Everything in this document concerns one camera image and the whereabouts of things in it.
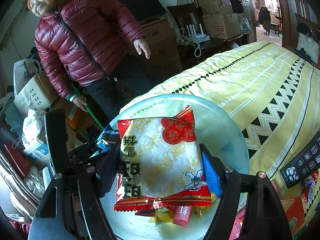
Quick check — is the red paper bag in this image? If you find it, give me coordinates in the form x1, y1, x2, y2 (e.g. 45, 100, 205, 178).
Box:
4, 140, 30, 178

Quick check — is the small red stick packet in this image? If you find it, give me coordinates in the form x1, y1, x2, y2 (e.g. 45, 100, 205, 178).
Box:
172, 205, 194, 228

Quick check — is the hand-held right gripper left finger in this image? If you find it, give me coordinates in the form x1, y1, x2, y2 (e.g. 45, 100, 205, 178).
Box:
28, 135, 123, 240

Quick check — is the black flat monitor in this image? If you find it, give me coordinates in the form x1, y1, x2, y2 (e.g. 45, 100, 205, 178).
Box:
114, 0, 168, 23

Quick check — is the green broom handle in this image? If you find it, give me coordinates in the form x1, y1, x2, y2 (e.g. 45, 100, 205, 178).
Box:
72, 85, 104, 132

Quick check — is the red and white cracker packet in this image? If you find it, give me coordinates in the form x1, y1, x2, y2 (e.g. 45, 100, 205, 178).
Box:
114, 105, 212, 212

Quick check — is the black printed carton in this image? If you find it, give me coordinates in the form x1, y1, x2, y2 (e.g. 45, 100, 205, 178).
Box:
279, 130, 320, 189

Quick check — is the large cardboard box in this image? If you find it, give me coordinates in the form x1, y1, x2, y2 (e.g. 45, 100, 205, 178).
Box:
201, 12, 242, 39

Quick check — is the red snack box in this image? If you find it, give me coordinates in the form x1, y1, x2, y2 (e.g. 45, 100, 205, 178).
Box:
280, 196, 307, 238

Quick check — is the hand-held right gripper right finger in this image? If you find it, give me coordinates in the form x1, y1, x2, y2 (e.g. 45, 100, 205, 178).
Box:
199, 144, 293, 240

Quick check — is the small yellow packet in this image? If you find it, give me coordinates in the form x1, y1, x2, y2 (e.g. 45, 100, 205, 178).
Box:
149, 207, 177, 224

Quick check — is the white tote bag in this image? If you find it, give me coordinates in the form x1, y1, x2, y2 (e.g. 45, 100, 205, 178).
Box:
296, 32, 320, 64

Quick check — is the dark hanging coat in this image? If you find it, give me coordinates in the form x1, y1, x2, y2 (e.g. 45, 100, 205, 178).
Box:
258, 6, 272, 35

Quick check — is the small cardboard box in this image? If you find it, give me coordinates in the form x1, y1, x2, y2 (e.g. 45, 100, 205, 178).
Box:
199, 0, 234, 15

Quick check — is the printed cardboard box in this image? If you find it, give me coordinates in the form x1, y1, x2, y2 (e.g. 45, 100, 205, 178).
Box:
14, 71, 58, 117

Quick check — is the white router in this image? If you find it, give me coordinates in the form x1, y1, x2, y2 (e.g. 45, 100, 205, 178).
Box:
184, 24, 210, 43

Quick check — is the wooden dresser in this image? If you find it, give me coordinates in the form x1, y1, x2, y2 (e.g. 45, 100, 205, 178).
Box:
120, 15, 183, 100

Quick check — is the white plastic bag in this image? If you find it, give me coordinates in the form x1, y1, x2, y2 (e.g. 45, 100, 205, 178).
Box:
22, 109, 47, 145

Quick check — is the blue snack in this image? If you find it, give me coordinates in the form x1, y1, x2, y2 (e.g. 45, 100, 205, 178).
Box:
96, 124, 120, 153

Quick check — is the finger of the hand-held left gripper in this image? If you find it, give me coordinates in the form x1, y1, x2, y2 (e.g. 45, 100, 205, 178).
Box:
69, 141, 101, 157
74, 139, 121, 167

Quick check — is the dark wooden table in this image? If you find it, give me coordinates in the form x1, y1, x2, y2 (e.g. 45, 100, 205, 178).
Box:
177, 34, 244, 63

